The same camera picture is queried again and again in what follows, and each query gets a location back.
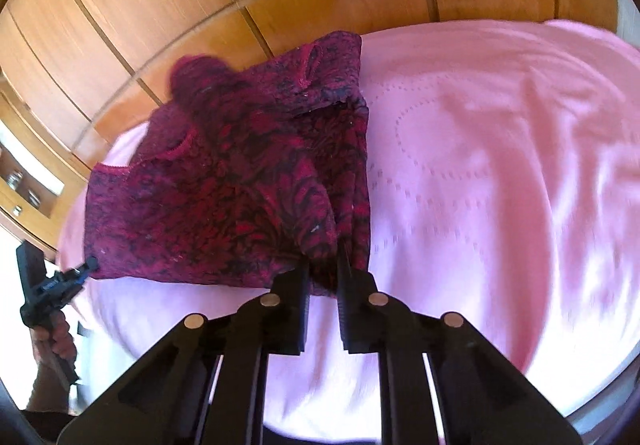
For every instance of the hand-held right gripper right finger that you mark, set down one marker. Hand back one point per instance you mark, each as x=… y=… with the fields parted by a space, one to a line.
x=350 y=315

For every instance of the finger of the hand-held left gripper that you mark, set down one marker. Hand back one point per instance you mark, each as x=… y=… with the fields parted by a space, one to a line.
x=80 y=272

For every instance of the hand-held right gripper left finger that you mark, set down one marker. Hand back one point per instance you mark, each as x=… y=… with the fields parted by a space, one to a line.
x=295 y=305

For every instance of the dark red patterned sweater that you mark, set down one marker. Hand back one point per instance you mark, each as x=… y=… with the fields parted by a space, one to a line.
x=225 y=185

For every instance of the person's left forearm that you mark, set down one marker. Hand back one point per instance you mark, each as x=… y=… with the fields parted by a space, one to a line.
x=47 y=390

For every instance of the person's left hand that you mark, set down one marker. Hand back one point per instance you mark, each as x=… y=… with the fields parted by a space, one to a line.
x=62 y=340

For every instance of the metal-lidded jar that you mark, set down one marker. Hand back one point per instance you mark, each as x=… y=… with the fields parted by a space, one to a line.
x=35 y=197
x=16 y=179

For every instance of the wooden glass-front cabinet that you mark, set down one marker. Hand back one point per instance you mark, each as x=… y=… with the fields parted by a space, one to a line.
x=35 y=160

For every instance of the pink blanket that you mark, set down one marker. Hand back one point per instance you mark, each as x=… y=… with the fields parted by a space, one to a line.
x=500 y=175

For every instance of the wooden panelled wardrobe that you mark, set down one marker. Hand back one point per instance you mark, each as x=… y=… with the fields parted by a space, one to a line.
x=150 y=0

